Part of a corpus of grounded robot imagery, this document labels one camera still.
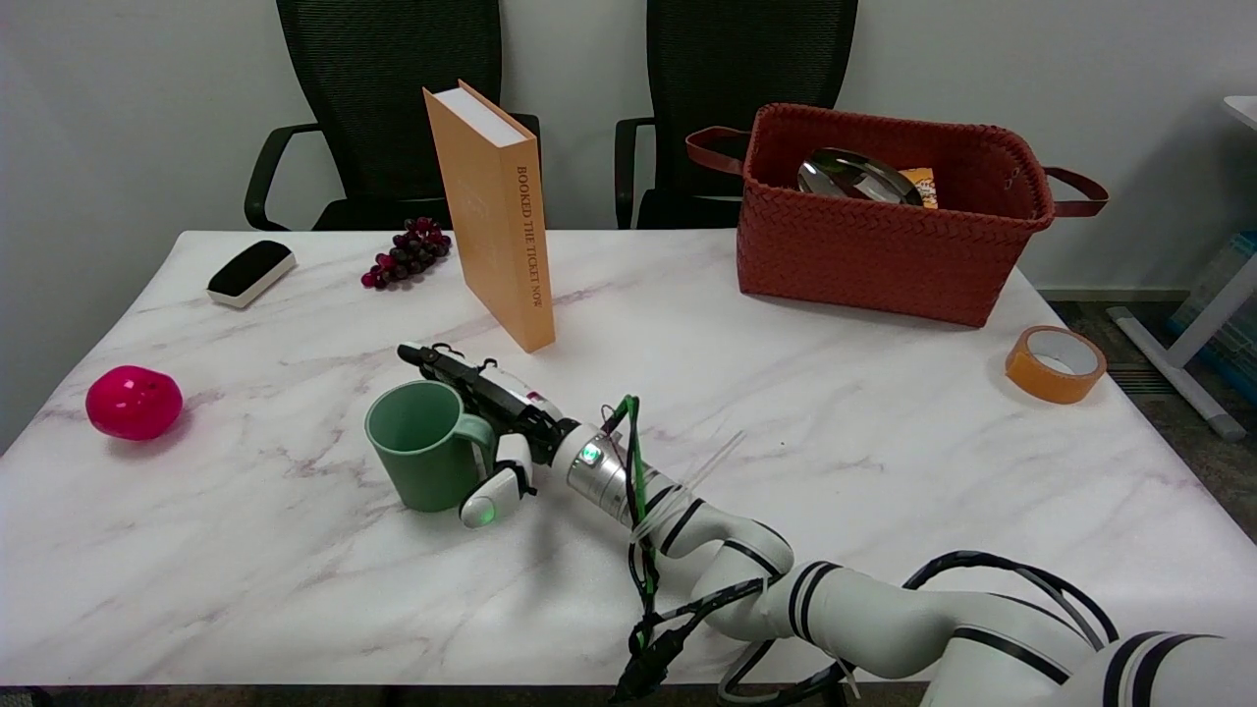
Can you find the black white board eraser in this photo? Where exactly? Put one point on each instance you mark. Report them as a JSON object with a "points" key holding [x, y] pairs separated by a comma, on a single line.
{"points": [[245, 267]]}

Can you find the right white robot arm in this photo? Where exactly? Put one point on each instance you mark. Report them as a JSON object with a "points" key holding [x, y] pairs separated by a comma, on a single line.
{"points": [[884, 619]]}

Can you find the black mesh office chair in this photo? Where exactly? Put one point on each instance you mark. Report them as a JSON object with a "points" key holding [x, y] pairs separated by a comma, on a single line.
{"points": [[393, 79], [727, 59]]}

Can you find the orange hardcover book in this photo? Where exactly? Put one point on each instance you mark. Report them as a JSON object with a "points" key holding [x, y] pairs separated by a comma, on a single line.
{"points": [[491, 226]]}

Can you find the white desk frame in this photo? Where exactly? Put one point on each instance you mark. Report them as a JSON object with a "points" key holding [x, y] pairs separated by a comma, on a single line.
{"points": [[1208, 314]]}

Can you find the shiny metal plate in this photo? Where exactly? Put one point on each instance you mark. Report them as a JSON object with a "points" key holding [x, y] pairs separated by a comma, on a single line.
{"points": [[845, 175]]}

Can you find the pink round toy fruit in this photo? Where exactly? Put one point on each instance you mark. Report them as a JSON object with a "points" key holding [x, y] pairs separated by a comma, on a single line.
{"points": [[133, 403]]}

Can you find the orange snack packet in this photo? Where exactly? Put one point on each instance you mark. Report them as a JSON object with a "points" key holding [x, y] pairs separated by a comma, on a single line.
{"points": [[925, 187]]}

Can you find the red woven basket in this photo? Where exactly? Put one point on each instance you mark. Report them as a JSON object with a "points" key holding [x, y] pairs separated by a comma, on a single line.
{"points": [[864, 255]]}

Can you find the orange tape roll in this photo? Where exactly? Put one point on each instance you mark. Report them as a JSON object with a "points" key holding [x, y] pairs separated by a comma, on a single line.
{"points": [[1021, 378]]}

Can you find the green mug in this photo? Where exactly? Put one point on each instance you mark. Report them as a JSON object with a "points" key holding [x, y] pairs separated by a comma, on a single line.
{"points": [[417, 471]]}

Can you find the dark red grape bunch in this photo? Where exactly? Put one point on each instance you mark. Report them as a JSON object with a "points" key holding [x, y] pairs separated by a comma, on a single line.
{"points": [[408, 253]]}

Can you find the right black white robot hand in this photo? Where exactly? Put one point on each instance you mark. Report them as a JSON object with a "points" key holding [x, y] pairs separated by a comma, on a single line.
{"points": [[511, 403]]}

